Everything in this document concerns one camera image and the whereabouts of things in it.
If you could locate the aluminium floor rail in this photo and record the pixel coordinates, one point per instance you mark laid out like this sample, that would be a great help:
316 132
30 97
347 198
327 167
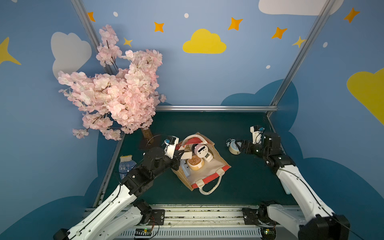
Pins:
274 130
104 185

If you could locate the light blue brush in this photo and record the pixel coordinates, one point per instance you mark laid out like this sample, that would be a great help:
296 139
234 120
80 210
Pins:
286 189

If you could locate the right small circuit board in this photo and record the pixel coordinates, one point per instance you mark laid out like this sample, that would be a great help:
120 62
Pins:
268 234

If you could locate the aluminium left corner post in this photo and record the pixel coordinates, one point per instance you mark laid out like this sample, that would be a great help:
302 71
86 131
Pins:
87 23

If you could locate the aluminium corner post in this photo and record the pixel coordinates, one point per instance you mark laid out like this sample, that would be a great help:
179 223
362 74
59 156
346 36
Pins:
305 48
87 23

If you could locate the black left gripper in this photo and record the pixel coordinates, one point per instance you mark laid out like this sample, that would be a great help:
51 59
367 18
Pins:
177 156

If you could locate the white rectangular digital clock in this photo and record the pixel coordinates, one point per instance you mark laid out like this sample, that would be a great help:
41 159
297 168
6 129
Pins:
202 151

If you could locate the left small circuit board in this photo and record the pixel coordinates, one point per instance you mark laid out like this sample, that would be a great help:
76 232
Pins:
143 233

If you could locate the aluminium right corner post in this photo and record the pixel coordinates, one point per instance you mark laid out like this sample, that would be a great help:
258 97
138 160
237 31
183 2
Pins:
305 48

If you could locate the beige red canvas tote bag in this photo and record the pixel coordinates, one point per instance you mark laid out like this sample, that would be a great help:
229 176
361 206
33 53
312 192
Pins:
209 177

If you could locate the aluminium right floor rail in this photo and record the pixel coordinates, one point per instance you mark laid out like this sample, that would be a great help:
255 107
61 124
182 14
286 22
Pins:
274 130

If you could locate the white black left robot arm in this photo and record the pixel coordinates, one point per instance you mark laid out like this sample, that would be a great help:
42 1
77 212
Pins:
121 209

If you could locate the pink cherry blossom tree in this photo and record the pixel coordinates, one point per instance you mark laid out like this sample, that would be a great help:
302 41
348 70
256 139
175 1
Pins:
116 104

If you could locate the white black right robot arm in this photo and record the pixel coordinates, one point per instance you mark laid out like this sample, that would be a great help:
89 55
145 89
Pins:
319 221

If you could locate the white round alarm clock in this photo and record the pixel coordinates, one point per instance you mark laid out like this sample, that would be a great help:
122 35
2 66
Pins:
234 146

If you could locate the aluminium left floor rail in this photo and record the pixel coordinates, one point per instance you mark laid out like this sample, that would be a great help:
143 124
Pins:
104 185

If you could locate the metal base rail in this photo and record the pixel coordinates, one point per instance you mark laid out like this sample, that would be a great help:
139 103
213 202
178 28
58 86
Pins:
210 222

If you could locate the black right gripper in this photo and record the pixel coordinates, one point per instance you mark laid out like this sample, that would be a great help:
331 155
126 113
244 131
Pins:
247 146

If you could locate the small circuit board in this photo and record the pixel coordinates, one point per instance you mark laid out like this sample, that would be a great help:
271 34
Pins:
268 234
143 233

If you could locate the light blue square alarm clock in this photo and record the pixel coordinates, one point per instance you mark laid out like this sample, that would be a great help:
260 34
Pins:
185 168

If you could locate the blue white work glove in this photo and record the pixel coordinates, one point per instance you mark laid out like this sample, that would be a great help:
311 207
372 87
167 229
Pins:
126 165

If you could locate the aluminium back frame rail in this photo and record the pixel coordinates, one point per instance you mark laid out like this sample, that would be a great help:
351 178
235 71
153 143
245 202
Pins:
216 109

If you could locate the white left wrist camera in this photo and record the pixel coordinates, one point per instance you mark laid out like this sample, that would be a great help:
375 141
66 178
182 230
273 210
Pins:
171 143

